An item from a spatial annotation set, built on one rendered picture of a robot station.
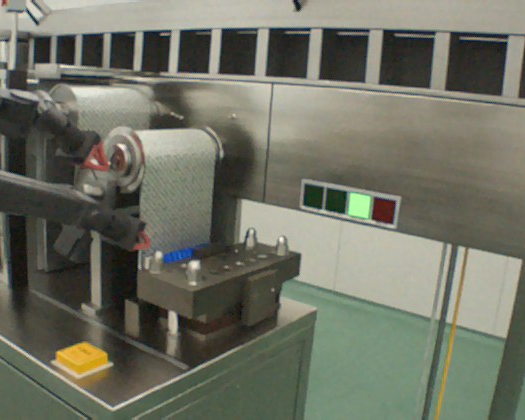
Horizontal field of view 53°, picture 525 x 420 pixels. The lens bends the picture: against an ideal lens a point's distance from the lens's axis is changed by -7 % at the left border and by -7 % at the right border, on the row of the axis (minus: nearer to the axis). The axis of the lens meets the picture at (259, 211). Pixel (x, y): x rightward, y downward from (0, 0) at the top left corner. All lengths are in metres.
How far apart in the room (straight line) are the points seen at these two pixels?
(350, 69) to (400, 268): 2.60
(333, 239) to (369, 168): 2.78
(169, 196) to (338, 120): 0.42
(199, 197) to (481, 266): 2.56
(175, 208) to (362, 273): 2.77
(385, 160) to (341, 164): 0.11
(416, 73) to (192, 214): 0.61
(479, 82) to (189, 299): 0.75
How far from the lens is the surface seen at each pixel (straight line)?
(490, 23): 1.18
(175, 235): 1.32
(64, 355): 1.08
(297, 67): 1.43
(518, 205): 1.16
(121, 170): 1.22
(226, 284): 1.17
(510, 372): 1.43
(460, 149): 1.18
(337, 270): 4.04
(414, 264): 3.79
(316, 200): 1.31
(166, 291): 1.15
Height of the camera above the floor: 1.41
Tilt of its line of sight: 12 degrees down
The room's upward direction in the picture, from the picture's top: 4 degrees clockwise
